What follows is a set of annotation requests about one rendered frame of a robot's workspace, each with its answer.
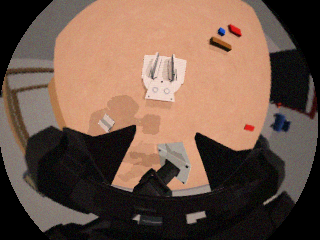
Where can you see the brown rectangular block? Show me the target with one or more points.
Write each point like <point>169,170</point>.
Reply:
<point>220,44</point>

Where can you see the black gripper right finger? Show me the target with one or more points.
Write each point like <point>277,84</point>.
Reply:
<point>220,162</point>

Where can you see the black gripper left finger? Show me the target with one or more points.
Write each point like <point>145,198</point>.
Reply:
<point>106,151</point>

